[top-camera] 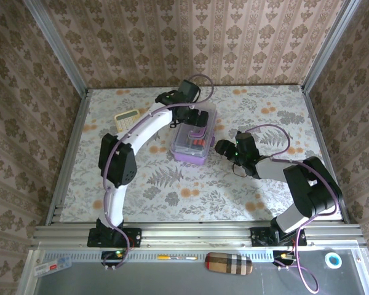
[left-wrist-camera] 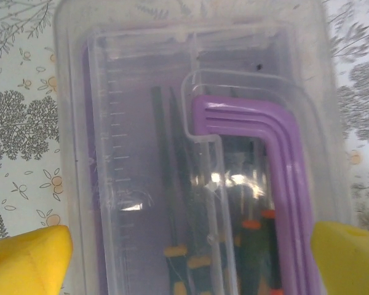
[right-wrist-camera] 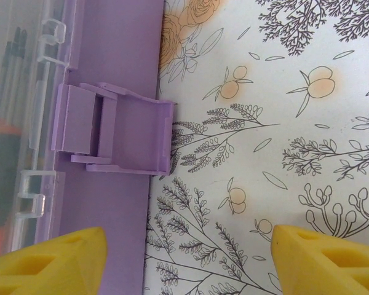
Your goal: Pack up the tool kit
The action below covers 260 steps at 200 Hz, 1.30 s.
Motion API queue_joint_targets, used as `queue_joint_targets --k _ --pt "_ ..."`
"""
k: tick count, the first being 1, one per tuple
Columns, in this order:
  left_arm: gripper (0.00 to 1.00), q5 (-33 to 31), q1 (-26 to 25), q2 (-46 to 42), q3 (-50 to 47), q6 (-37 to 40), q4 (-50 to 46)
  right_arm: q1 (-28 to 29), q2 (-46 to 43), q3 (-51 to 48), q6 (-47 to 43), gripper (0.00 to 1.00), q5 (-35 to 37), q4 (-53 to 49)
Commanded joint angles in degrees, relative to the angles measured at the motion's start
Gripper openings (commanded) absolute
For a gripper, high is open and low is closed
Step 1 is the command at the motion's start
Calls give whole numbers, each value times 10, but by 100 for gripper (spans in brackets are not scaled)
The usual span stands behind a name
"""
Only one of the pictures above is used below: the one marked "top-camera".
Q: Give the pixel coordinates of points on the purple and clear plastic toolbox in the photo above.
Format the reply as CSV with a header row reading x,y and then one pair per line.
x,y
189,156

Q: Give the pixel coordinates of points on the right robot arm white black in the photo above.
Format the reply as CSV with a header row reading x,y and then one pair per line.
x,y
313,187

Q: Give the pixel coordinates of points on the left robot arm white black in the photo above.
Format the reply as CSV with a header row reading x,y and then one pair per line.
x,y
120,159

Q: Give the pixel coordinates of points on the cream yellow desk calculator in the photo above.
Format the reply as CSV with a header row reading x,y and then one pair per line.
x,y
124,121

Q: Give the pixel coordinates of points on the floral printed table covering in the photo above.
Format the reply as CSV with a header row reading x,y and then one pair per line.
x,y
203,199

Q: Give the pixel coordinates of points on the small circuit board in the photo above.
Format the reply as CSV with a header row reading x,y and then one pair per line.
x,y
283,256
110,255

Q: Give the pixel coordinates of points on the plaid glasses case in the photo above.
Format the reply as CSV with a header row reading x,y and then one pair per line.
x,y
227,263

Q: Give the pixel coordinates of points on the yellow white pen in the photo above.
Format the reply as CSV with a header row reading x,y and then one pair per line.
x,y
164,257

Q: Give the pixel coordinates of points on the white blue tape roll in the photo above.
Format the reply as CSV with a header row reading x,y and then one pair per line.
x,y
326,260

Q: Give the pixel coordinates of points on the grey metal shelf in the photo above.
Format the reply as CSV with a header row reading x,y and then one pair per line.
x,y
172,282

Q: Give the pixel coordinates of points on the clear plastic label box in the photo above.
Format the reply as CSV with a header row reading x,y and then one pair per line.
x,y
52,267

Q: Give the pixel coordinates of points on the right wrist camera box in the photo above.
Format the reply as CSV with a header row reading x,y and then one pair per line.
x,y
245,143

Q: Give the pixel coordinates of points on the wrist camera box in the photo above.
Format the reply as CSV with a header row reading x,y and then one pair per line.
x,y
245,143
189,90

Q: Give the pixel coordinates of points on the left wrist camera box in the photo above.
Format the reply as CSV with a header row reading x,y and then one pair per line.
x,y
189,90

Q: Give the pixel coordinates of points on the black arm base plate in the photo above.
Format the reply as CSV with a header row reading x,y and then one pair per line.
x,y
135,238
256,236

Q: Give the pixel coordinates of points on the aluminium table side rail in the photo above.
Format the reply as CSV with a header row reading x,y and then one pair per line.
x,y
70,153
316,123

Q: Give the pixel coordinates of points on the aluminium front frame rail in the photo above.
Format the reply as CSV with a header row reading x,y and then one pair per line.
x,y
196,235

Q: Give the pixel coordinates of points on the aluminium frame post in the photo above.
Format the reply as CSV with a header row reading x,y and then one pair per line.
x,y
329,46
57,46

